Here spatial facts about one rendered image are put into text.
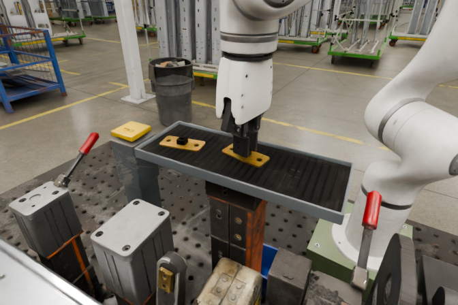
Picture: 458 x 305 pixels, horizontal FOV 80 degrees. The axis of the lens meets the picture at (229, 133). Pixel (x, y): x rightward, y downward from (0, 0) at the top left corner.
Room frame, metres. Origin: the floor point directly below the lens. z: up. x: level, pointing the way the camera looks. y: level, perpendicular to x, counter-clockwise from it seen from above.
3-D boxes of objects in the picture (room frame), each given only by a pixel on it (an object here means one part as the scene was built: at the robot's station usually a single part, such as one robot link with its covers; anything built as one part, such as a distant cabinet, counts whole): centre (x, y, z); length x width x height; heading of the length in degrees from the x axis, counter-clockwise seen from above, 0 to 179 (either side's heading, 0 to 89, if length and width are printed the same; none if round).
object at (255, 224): (0.41, -0.02, 0.92); 0.10 x 0.08 x 0.45; 63
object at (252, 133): (0.44, -0.04, 1.20); 0.03 x 0.03 x 0.07; 52
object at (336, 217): (0.41, -0.02, 1.16); 0.37 x 0.14 x 0.02; 63
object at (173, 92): (3.06, 0.65, 0.36); 0.54 x 0.50 x 0.73; 148
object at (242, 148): (0.40, -0.01, 1.20); 0.03 x 0.03 x 0.07; 52
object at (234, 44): (0.42, -0.03, 1.36); 0.09 x 0.08 x 0.03; 142
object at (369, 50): (6.50, -3.00, 0.88); 1.91 x 1.00 x 1.76; 149
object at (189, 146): (0.46, 0.09, 1.17); 0.08 x 0.04 x 0.01; 72
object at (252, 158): (0.42, -0.03, 1.17); 0.08 x 0.04 x 0.01; 52
